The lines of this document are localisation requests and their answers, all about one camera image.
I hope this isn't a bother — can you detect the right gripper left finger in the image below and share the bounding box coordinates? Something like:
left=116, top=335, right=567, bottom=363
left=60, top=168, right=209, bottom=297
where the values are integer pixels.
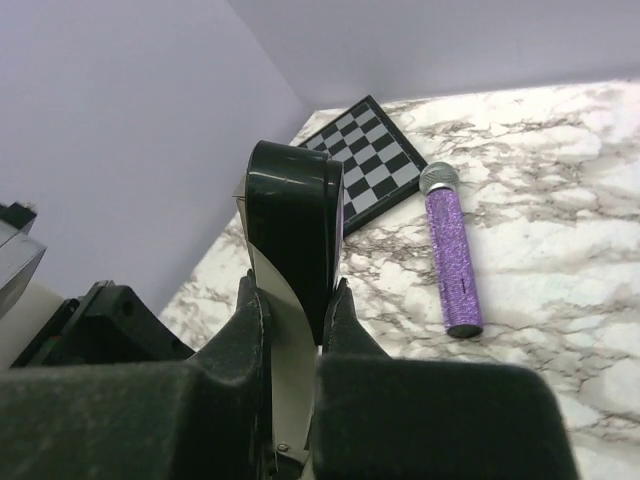
left=1, top=274, right=273, bottom=479

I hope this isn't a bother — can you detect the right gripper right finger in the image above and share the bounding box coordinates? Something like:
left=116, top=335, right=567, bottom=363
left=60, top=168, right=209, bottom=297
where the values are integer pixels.
left=311, top=282, right=579, bottom=479

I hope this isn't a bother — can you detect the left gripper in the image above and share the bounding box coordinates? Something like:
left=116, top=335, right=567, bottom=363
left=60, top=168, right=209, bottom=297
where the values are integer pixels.
left=11, top=281, right=193, bottom=368

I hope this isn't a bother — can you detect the purple glitter microphone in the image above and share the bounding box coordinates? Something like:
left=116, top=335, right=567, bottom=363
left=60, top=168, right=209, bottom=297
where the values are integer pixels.
left=419, top=162, right=484, bottom=339

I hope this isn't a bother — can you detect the black grey chessboard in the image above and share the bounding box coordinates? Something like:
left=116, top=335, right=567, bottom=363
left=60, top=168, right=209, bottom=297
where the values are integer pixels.
left=299, top=96, right=427, bottom=237

